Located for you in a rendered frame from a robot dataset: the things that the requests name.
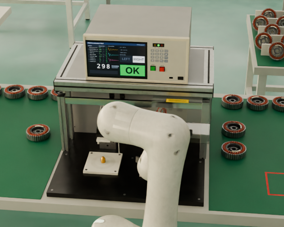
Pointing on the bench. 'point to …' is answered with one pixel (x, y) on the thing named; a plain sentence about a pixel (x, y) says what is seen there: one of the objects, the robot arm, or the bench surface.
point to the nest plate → (94, 161)
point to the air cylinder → (108, 145)
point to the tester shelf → (196, 68)
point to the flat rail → (106, 101)
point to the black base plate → (58, 189)
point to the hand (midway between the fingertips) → (158, 159)
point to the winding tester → (145, 38)
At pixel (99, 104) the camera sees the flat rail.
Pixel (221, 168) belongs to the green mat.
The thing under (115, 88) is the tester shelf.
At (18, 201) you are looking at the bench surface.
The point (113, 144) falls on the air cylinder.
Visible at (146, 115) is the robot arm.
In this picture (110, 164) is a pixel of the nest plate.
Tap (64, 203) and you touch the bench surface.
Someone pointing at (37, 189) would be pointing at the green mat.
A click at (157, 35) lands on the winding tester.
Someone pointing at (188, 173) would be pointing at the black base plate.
